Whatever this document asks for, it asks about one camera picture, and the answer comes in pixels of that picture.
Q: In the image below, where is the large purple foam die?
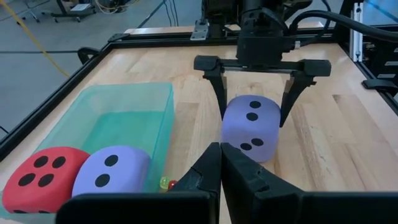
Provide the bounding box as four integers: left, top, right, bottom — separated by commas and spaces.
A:
221, 94, 282, 164
72, 145, 152, 198

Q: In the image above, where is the silver metal bracket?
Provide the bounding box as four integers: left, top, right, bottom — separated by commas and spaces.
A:
190, 19, 210, 42

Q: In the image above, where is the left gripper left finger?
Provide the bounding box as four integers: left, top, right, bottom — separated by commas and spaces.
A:
55, 141, 223, 224

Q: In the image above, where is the yellow cable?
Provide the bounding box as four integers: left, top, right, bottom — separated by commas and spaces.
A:
0, 0, 71, 78

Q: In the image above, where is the black metal table frame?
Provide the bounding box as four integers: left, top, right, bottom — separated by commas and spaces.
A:
0, 0, 398, 161

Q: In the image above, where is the large red foam die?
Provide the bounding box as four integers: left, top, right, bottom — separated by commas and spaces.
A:
1, 146, 91, 215

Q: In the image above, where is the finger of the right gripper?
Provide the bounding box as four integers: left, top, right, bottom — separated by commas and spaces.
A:
279, 58, 332, 128
193, 55, 229, 122

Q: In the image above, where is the black wheeled stand base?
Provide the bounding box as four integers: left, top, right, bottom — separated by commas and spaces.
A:
50, 0, 98, 24

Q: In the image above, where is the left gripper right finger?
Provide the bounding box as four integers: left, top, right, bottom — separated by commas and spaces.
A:
220, 142, 398, 224

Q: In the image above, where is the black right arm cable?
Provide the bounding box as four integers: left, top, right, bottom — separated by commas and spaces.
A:
288, 9, 398, 44

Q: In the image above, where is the teal translucent plastic bin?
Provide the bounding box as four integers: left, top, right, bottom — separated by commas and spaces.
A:
0, 81, 175, 224

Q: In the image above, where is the black frame clamp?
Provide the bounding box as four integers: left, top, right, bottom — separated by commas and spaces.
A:
361, 78, 398, 98

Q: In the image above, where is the silver aluminium post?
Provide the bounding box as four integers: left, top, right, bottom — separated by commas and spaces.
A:
349, 1, 365, 63

